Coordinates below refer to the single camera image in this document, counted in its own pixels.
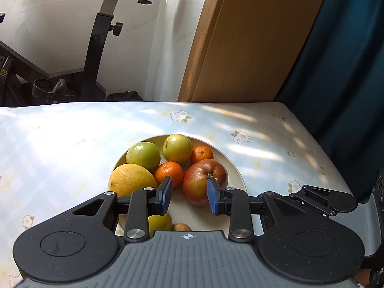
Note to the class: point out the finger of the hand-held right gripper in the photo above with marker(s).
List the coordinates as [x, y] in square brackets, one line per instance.
[330, 201]

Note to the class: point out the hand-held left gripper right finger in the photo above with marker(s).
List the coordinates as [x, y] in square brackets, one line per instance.
[213, 198]

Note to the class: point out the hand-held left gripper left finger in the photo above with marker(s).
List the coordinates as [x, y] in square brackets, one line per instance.
[166, 196]

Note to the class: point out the red apple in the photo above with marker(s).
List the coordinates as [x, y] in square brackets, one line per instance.
[198, 183]

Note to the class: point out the cream round plate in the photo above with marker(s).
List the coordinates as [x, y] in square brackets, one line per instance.
[186, 210]

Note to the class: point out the small mandarin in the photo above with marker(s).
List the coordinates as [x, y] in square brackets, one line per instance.
[202, 154]
[171, 172]

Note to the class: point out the yellow-green orange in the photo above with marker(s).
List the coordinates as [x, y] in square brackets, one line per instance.
[159, 225]

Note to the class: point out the brown round fruit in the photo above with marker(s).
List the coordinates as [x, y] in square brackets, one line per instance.
[181, 227]

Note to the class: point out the large yellow grapefruit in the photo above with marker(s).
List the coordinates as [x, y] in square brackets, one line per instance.
[129, 180]

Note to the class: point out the green apple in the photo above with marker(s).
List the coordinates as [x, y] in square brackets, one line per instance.
[142, 156]
[177, 149]

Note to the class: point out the floral checked tablecloth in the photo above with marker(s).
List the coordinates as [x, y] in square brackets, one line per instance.
[60, 156]

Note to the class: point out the dark blue curtain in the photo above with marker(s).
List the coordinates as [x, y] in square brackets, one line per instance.
[345, 81]

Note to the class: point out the black exercise bike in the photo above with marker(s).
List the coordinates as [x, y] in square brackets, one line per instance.
[93, 51]

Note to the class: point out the wooden door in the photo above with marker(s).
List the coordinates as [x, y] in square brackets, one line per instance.
[255, 36]

